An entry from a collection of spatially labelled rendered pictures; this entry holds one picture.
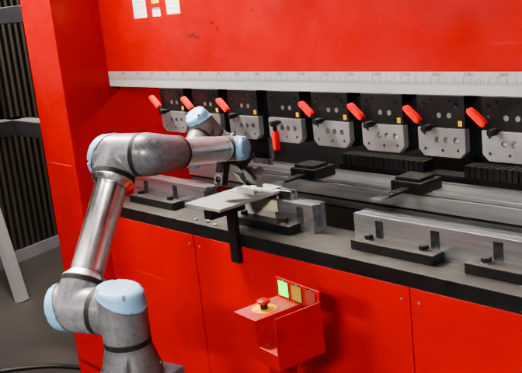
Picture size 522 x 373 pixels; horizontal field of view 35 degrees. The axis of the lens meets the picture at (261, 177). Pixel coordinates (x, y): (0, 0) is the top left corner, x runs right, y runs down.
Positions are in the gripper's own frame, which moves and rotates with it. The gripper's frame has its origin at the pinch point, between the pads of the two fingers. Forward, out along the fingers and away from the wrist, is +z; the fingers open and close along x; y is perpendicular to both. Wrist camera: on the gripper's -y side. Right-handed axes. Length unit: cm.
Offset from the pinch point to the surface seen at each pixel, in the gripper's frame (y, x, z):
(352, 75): 26, -46, -27
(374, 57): 29, -55, -31
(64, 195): -21, 99, -4
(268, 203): -1.7, -2.7, 7.6
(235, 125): 14.5, 8.3, -13.8
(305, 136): 14.2, -23.6, -11.1
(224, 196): -8.2, 4.8, -4.4
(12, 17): 28, 125, -59
